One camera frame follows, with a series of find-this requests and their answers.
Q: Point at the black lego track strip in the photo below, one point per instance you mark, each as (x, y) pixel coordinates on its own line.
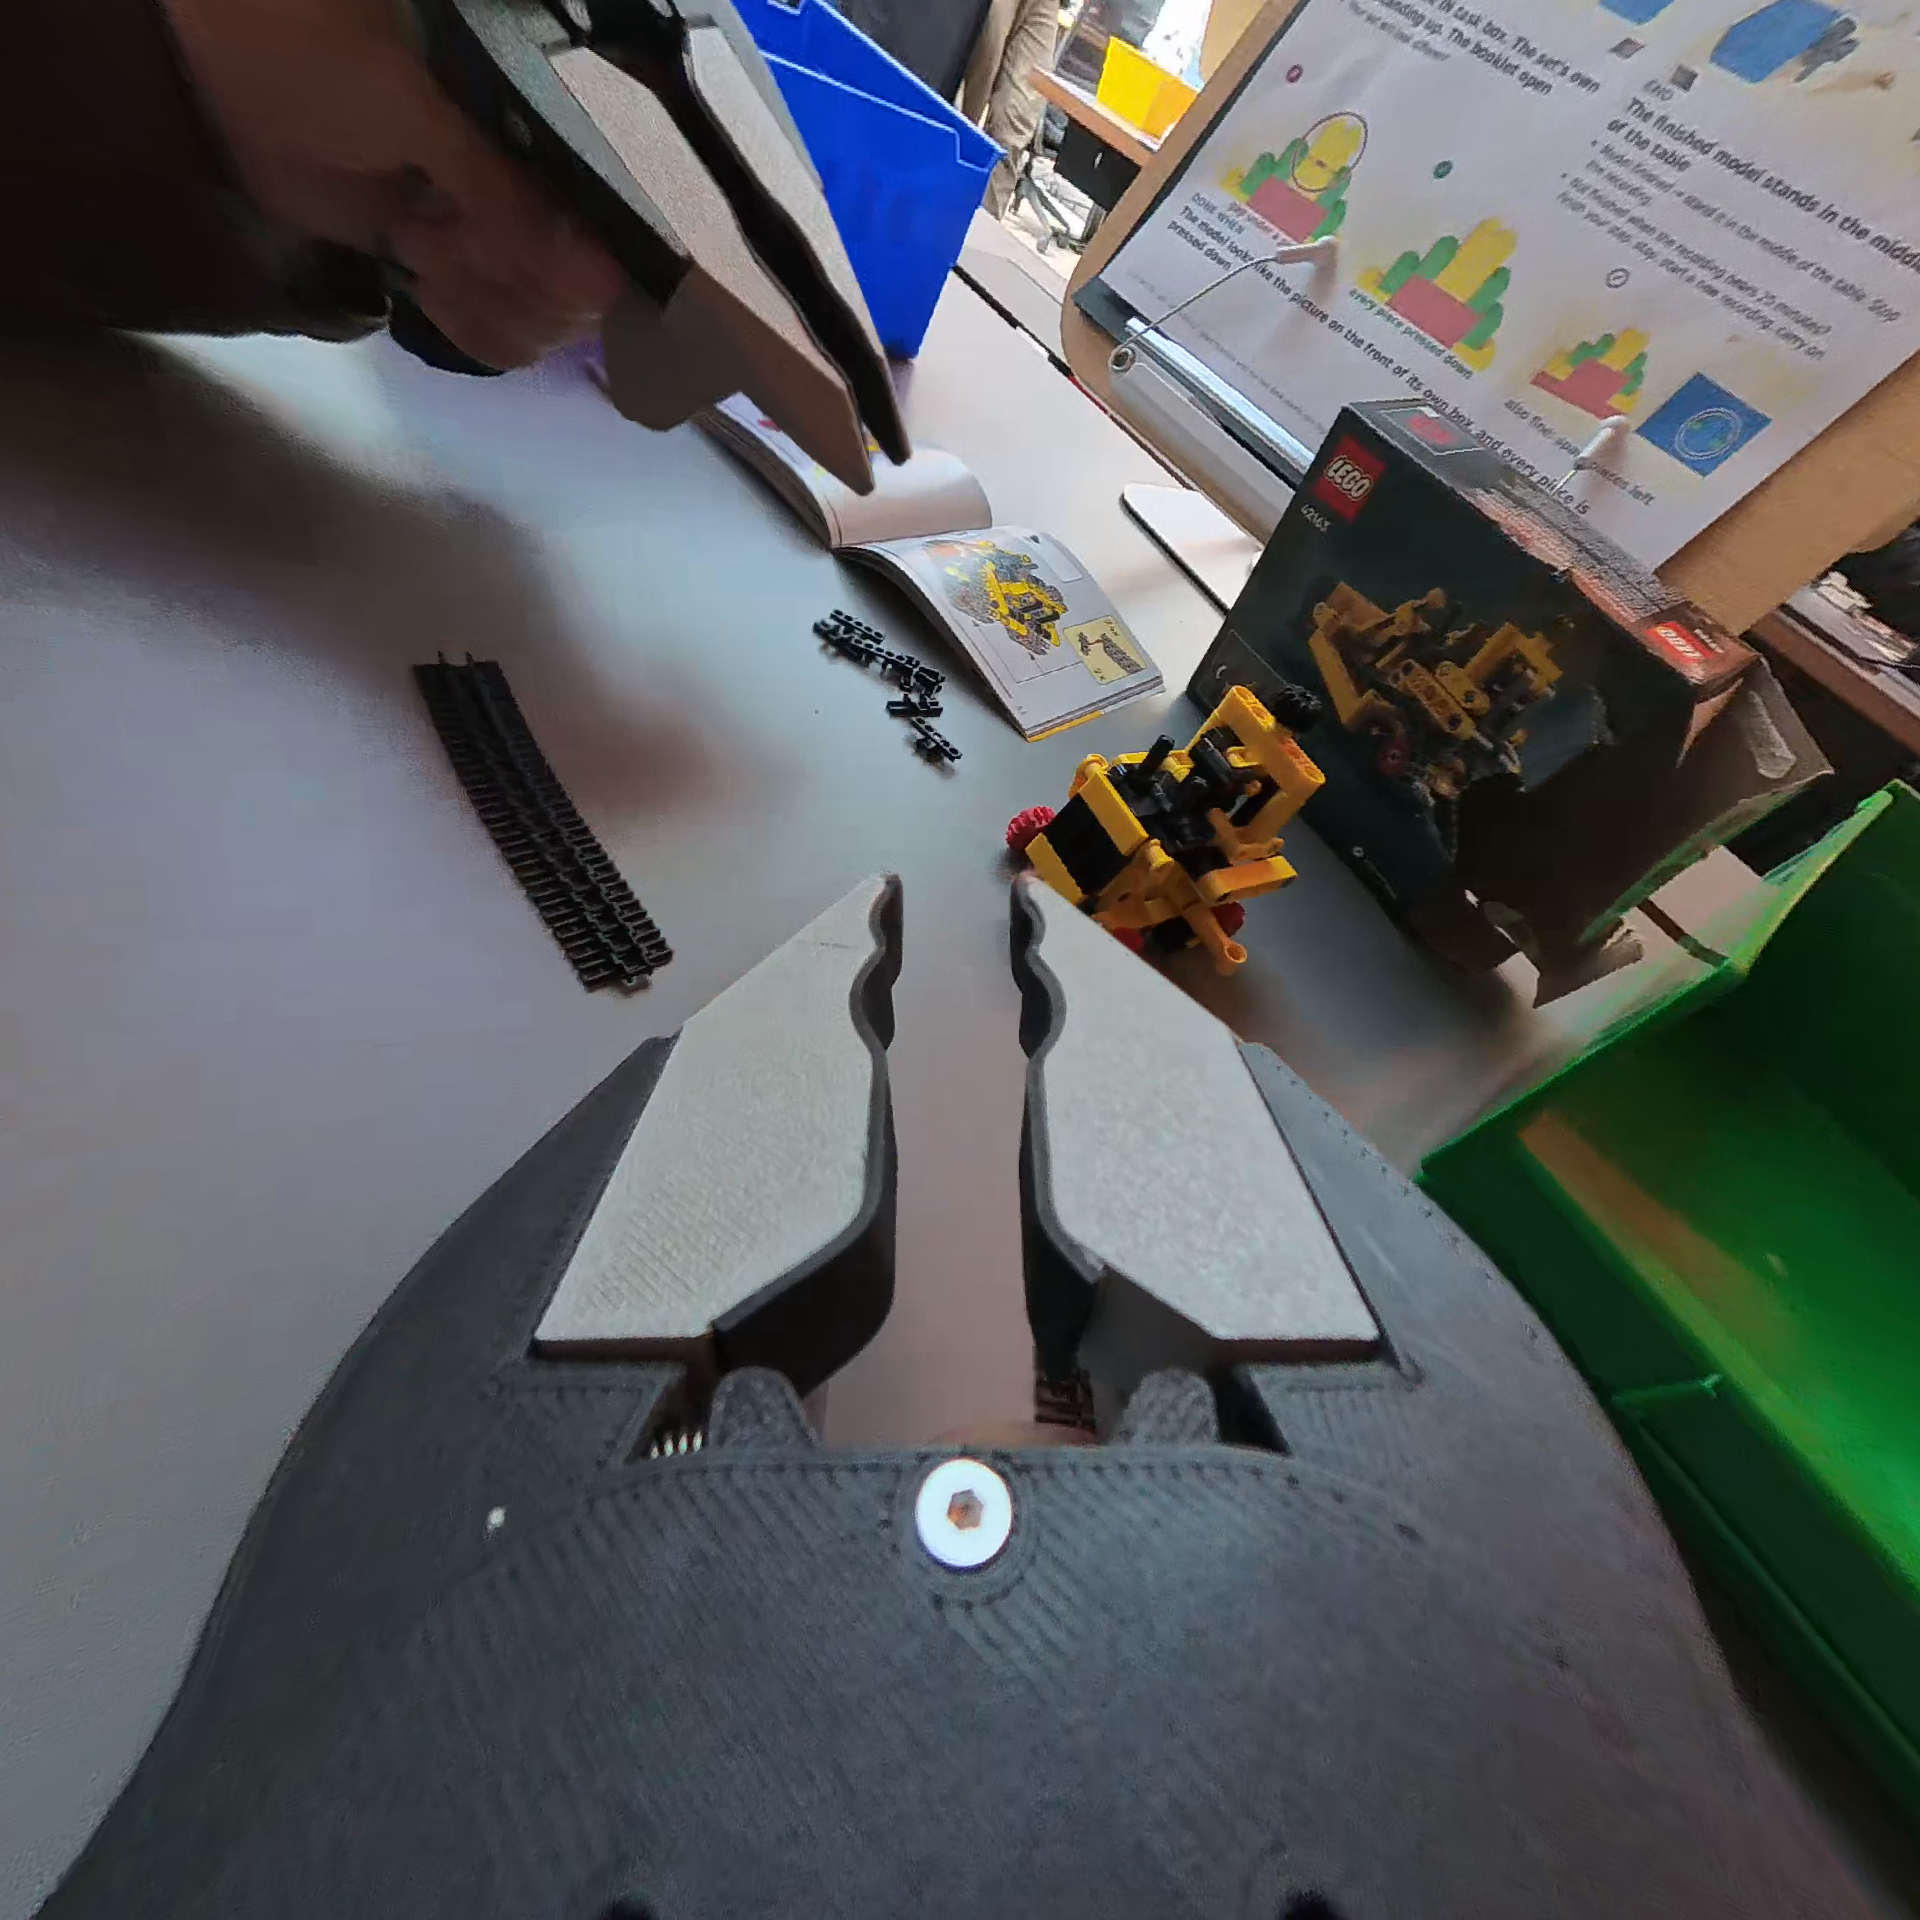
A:
(542, 827)

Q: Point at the yellow plastic bin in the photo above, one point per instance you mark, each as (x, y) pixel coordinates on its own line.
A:
(1150, 90)

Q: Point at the lego instruction booklet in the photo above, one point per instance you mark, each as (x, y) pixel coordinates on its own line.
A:
(1033, 614)

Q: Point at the background wooden table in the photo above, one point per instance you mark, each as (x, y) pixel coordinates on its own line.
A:
(1094, 128)

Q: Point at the blue plastic bin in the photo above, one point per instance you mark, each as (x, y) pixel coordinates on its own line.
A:
(791, 22)
(902, 194)

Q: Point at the pile of track pieces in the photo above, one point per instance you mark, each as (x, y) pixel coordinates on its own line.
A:
(909, 690)

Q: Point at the dark cardboard lego box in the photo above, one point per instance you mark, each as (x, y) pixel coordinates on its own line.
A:
(1425, 644)

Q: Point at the printed instruction sheet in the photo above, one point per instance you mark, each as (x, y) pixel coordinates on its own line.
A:
(1500, 149)

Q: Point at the green plastic bin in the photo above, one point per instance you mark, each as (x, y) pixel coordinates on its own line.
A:
(1724, 1203)

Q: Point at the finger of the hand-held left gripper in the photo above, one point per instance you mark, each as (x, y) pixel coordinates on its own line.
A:
(723, 271)
(810, 242)

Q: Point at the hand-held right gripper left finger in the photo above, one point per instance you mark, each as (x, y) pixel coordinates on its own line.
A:
(732, 1169)

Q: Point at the instruction sheet on stand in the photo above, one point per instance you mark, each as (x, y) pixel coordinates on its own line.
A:
(1815, 508)

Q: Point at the yellow lego bulldozer model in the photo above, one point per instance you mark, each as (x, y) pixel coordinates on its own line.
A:
(1140, 853)

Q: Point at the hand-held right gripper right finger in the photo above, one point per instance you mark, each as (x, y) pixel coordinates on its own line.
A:
(1187, 1186)

